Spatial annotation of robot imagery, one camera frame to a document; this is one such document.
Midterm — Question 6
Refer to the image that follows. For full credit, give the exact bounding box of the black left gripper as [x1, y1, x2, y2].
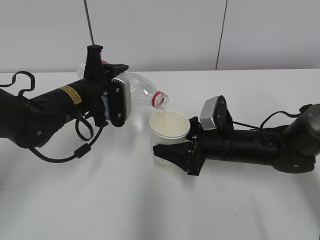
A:
[83, 44, 129, 127]

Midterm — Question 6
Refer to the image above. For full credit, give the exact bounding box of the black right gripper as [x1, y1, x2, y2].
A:
[153, 116, 206, 175]

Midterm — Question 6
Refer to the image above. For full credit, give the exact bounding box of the white paper cup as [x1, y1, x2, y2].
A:
[148, 110, 191, 165]

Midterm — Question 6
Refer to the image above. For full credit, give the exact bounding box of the clear water bottle red label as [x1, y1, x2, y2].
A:
[76, 59, 170, 111]

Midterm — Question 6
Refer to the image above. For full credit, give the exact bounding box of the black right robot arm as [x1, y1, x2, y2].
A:
[153, 104, 320, 176]

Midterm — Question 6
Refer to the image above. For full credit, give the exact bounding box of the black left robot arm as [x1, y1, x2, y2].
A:
[0, 44, 129, 148]

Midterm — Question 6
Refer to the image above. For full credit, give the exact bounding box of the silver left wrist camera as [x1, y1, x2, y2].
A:
[108, 76, 132, 128]

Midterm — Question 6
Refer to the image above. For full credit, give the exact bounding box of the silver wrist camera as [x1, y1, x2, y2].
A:
[108, 76, 132, 128]
[199, 95, 234, 131]

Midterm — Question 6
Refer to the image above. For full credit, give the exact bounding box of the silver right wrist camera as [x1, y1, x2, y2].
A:
[199, 95, 234, 131]

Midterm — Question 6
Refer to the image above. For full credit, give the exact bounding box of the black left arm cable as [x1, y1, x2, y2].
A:
[0, 71, 105, 164]

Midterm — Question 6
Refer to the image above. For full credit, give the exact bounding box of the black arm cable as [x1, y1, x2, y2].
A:
[0, 71, 105, 164]
[232, 104, 312, 132]

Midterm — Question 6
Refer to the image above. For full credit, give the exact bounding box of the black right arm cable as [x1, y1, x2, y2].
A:
[232, 104, 312, 132]

